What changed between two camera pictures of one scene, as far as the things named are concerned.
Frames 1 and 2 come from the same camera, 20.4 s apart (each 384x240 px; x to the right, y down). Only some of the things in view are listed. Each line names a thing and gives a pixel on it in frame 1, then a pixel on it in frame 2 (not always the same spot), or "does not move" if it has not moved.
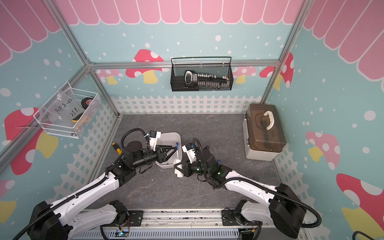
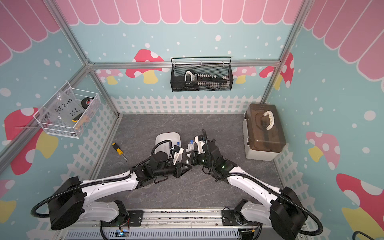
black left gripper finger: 167,148 → 186,167
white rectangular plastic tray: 171,139 does not move
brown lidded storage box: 264,133 does not move
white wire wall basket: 70,113 does not move
